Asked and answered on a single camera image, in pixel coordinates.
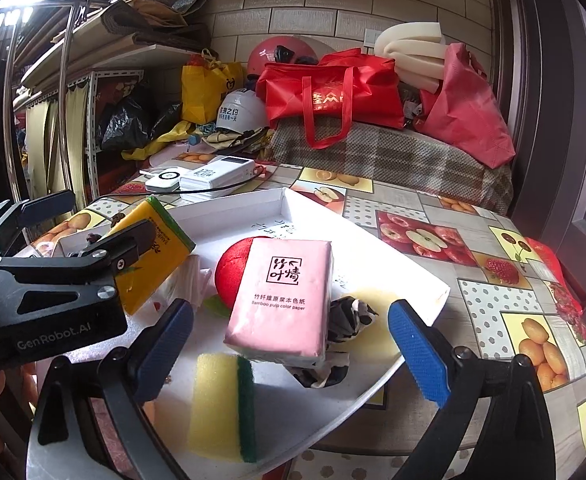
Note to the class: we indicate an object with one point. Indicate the dark scrunchie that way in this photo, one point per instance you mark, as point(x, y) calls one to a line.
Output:
point(118, 218)

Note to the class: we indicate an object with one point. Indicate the metal shelf rack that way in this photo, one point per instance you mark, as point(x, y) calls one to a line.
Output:
point(90, 110)

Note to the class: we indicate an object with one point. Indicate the pink-red fabric bag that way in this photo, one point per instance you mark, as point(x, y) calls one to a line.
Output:
point(468, 105)

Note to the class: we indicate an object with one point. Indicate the yellow sponge with green pad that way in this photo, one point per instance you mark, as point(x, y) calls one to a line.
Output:
point(218, 405)

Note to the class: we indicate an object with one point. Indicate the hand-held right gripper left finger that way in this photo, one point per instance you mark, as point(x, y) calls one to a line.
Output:
point(165, 345)

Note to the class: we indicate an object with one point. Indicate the yellow bag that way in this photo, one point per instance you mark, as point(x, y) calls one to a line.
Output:
point(205, 90)

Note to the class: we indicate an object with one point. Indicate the chrome tube rack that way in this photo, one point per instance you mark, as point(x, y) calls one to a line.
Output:
point(10, 110)

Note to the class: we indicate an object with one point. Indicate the pink tissue packet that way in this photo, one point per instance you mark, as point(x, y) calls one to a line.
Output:
point(278, 310)

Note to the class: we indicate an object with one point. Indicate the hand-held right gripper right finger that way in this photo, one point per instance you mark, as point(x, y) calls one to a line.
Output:
point(418, 355)

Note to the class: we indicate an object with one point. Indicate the black plastic bag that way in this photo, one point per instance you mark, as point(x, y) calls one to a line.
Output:
point(123, 122)

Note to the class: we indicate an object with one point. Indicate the red plush apple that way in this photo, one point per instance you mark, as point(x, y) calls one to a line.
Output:
point(230, 270)

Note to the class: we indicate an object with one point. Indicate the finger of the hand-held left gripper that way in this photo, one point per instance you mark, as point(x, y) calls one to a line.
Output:
point(128, 245)
point(48, 203)

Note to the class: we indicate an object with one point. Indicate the plaid blanket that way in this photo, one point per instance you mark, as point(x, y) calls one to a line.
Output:
point(388, 160)

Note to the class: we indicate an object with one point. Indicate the pink helmet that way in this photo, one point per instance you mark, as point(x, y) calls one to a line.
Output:
point(265, 52)

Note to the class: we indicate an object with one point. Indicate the white helmet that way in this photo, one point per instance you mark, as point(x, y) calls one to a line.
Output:
point(240, 112)

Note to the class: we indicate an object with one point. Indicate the red tote bag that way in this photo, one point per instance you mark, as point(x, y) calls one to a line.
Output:
point(333, 90)

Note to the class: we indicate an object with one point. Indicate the cream foam roll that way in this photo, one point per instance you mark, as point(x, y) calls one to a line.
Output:
point(413, 52)

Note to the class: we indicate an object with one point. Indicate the white power bank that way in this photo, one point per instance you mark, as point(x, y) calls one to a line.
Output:
point(218, 172)

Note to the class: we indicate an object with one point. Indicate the yellow tissue packet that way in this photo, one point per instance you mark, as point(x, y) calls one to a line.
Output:
point(170, 242)

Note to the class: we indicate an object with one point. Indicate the brown door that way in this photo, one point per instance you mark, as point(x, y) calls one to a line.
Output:
point(563, 85)

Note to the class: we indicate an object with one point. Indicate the cow print cloth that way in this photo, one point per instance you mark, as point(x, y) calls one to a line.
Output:
point(345, 315)

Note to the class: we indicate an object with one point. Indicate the fruit print tablecloth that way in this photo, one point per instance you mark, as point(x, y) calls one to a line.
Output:
point(473, 300)

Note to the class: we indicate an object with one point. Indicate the yellow cloth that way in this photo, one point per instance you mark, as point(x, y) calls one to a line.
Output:
point(158, 142)

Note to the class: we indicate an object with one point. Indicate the white cardboard box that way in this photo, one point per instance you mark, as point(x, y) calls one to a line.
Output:
point(313, 215)

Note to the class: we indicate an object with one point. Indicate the white round charger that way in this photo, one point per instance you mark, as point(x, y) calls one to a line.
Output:
point(160, 180)

